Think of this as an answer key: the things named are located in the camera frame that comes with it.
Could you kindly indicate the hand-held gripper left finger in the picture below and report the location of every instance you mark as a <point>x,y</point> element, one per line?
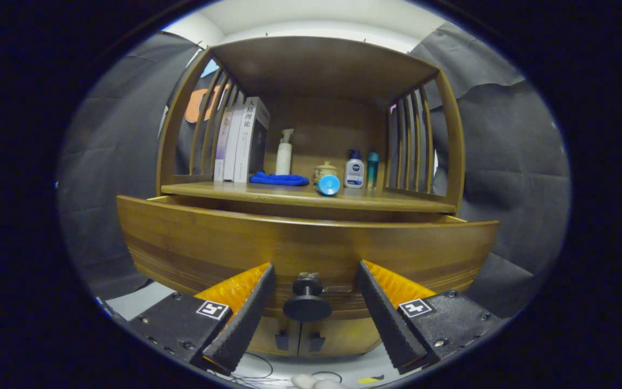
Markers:
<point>249,319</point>

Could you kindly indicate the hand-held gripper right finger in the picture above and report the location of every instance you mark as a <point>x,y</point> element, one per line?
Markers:
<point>386,319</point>

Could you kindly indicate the black drawer knob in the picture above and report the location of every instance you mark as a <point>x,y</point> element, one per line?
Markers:
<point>307,308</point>

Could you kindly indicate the wooden drawer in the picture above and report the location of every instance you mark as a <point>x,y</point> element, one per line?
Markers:
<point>311,248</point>

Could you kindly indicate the blue cosmetic tube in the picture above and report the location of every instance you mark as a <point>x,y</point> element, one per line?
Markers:
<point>329,185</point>

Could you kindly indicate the wooden cabinet door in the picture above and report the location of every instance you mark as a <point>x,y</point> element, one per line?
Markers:
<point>265,337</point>
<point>343,337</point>

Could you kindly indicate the wooden countertop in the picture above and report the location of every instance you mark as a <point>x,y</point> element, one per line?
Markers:
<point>386,197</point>

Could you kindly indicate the wooden cabinet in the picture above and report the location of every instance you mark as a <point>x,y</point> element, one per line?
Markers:
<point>327,124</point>

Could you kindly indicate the yellow tape strip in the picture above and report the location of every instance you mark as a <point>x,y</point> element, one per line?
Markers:
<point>370,380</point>

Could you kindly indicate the blue folded cloth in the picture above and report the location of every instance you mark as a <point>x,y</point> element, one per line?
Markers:
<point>278,179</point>

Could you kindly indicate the teal spray can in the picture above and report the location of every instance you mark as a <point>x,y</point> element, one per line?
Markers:
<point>372,170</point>

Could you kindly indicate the white lotion bottle blue cap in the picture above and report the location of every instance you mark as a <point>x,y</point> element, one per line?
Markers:
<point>354,173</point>

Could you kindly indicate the cream lidded teacup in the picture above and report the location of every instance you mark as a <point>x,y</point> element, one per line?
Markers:
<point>326,170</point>

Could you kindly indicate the white pump bottle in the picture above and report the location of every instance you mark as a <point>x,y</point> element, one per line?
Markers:
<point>284,159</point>

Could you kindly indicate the thin white book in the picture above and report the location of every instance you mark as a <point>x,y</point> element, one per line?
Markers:
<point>232,151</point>

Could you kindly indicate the lilac book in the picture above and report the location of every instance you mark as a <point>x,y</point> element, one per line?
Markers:
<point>221,151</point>

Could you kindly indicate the thick white book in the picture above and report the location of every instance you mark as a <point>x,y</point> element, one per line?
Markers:
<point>246,146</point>

